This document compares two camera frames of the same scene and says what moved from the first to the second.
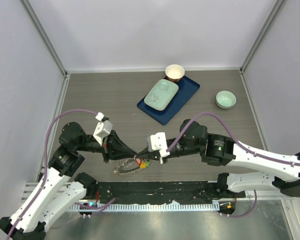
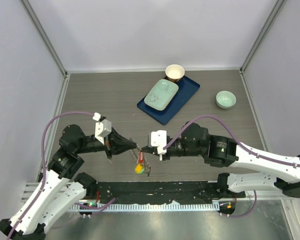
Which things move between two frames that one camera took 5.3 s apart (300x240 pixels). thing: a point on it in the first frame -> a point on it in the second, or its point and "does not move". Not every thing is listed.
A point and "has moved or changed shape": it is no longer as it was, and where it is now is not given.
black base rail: (162, 192) does not move
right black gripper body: (179, 149) does not move
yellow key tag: (143, 165) -> (138, 168)
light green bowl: (225, 99) does not move
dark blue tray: (186, 88) does not move
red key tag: (140, 163) has moved or changed shape
